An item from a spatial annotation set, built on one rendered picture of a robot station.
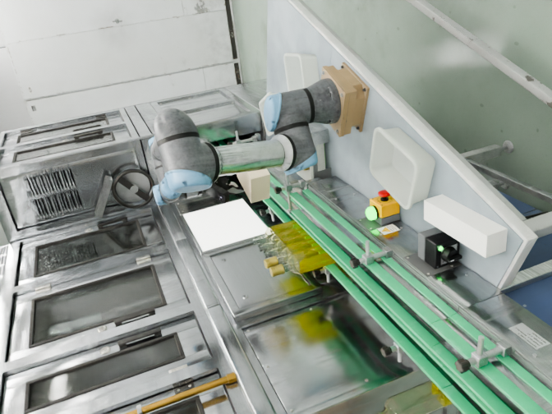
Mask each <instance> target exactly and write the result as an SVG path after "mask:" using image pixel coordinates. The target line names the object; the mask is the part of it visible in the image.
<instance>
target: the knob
mask: <svg viewBox="0 0 552 414"><path fill-rule="evenodd" d="M461 258H462V255H460V254H458V251H457V250H456V249H455V248H454V247H452V246H448V247H446V248H445V249H444V250H443V252H442V254H441V259H442V260H443V261H445V262H447V263H449V264H452V263H454V262H455V261H456V260H460V259H461Z"/></svg>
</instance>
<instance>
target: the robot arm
mask: <svg viewBox="0 0 552 414"><path fill-rule="evenodd" d="M340 115H341V100H340V96H339V92H338V88H337V86H336V85H335V84H334V82H333V81H332V80H331V79H329V78H325V79H322V80H319V81H317V82H315V83H314V84H313V85H310V86H309V87H307V88H303V89H299V90H291V91H287V92H282V93H280V92H279V93H277V94H272V95H270V96H268V97H267V99H266V100H265V102H264V122H265V125H266V128H267V130H268V131H271V132H273V133H274V137H273V138H272V139H271V140H266V141H258V142H251V143H244V144H236V145H223V146H216V147H214V146H213V145H212V144H210V143H209V142H203V143H201V142H200V136H199V133H198V130H197V128H196V125H195V123H194V122H193V121H192V119H191V118H190V117H189V116H188V115H187V114H186V113H184V112H183V111H182V110H179V109H177V108H166V109H164V110H162V111H161V112H160V113H158V115H157V116H156V118H155V119H154V137H152V138H150V139H149V150H150V152H151V155H152V159H153V162H154V167H155V171H156V174H157V178H158V181H159V184H158V185H157V186H153V193H154V198H155V201H156V204H157V205H167V204H169V203H172V202H176V201H179V200H184V199H188V198H191V197H195V196H197V195H202V191H203V192H205V193H207V194H208V195H210V196H212V197H214V198H215V199H216V200H219V201H220V202H222V203H224V204H226V203H227V202H228V201H229V195H235V194H237V193H241V192H243V191H244V189H243V187H239V186H238V185H237V184H236V183H235V182H231V183H230V184H228V180H229V178H228V177H227V176H232V175H233V174H236V173H246V172H251V171H256V170H261V169H266V168H276V169H277V170H279V171H284V172H285V174H286V175H290V174H293V173H297V172H299V171H301V170H303V169H306V168H309V167H311V166H314V165H316V164H317V162H318V157H317V151H316V149H315V145H314V141H313V139H312V135H311V130H310V128H309V124H308V123H312V122H315V123H322V124H334V123H336V122H338V120H339V118H340Z"/></svg>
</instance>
